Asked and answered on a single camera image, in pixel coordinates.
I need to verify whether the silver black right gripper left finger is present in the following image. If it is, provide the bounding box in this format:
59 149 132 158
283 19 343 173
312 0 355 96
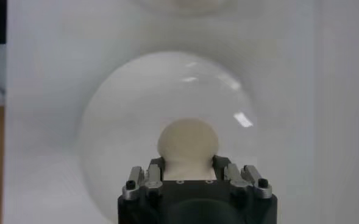
121 156 165 200

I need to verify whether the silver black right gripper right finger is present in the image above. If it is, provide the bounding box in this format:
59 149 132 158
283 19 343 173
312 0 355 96
212 155 273 200

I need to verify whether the white steamed baozi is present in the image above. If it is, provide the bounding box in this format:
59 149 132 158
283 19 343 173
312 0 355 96
157 117 221 181

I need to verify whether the round white plate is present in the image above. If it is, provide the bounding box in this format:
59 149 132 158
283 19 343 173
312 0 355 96
77 51 260 224

